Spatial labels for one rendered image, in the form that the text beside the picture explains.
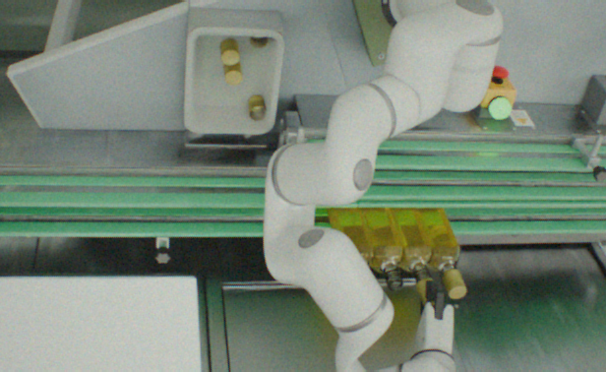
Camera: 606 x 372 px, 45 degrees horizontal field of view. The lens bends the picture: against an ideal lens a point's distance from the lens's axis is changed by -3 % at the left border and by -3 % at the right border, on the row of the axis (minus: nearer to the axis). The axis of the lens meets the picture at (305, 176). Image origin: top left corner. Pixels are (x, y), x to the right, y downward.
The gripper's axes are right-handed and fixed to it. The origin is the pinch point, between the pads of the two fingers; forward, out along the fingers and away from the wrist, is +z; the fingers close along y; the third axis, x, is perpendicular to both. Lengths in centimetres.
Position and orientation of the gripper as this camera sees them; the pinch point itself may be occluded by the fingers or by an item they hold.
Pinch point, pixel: (431, 298)
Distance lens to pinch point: 137.1
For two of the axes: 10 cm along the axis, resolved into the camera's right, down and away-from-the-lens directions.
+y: 1.1, -7.9, -6.1
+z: 1.2, -6.0, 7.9
